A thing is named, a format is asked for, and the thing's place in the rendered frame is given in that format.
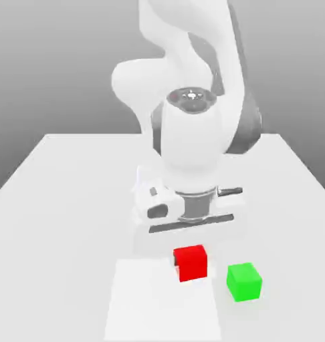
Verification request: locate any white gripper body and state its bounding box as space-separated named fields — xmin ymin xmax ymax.
xmin=133 ymin=204 xmax=246 ymax=258

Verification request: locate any small red cube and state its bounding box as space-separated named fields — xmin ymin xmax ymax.
xmin=173 ymin=244 xmax=208 ymax=283

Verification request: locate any small green cube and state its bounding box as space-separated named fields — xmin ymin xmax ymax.
xmin=226 ymin=262 xmax=263 ymax=303

